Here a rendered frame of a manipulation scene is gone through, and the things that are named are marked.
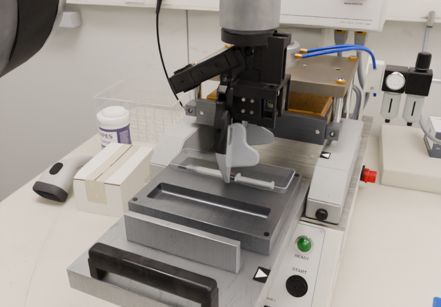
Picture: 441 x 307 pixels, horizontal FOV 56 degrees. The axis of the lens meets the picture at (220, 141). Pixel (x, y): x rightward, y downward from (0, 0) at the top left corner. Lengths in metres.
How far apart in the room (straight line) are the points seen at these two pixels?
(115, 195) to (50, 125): 1.00
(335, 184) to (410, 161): 0.56
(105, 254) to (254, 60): 0.29
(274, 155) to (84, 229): 0.44
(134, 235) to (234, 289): 0.15
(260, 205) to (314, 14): 0.45
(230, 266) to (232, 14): 0.29
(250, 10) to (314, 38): 0.42
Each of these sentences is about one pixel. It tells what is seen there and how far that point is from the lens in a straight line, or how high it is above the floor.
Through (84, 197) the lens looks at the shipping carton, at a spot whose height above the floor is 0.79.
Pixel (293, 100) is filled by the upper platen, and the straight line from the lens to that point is 0.74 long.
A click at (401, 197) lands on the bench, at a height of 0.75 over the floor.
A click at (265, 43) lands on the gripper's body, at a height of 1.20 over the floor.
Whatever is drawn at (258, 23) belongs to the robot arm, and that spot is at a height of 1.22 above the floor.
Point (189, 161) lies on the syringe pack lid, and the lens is 0.63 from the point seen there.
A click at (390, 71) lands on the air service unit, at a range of 0.86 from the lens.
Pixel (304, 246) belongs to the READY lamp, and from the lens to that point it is 0.65.
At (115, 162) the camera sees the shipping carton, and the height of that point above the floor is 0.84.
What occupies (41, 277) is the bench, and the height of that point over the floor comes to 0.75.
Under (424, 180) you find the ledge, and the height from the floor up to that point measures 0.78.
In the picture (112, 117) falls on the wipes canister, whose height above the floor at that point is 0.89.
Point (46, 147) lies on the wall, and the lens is 1.97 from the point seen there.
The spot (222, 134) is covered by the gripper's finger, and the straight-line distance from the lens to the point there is 0.54.
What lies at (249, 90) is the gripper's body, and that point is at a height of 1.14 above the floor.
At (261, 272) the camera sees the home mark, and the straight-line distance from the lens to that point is 0.50.
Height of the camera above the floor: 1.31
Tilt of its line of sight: 26 degrees down
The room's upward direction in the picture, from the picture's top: straight up
